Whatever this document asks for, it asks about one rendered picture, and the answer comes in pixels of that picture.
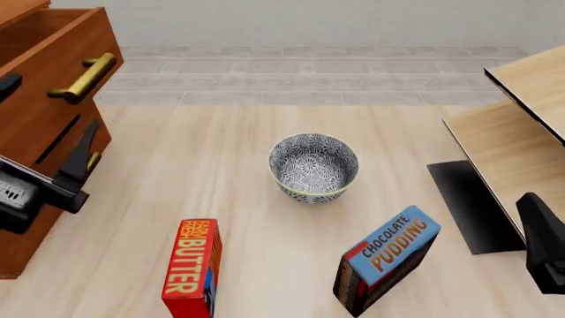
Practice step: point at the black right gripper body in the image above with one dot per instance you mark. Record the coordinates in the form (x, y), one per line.
(552, 278)

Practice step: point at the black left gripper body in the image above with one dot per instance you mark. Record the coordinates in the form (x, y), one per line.
(17, 198)

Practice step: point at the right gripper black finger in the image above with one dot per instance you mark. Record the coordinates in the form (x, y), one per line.
(540, 228)

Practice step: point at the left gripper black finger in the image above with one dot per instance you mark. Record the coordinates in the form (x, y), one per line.
(79, 162)

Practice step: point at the wooden cabinet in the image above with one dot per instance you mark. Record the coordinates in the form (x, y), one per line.
(26, 258)

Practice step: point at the pale wooden board stand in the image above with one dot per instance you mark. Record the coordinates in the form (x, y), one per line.
(499, 139)

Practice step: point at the red butter box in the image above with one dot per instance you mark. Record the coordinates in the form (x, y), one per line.
(190, 265)

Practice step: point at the blue chocolate pudding box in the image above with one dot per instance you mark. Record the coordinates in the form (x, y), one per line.
(388, 251)

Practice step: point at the blue patterned ceramic bowl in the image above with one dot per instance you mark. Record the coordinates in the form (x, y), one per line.
(314, 167)

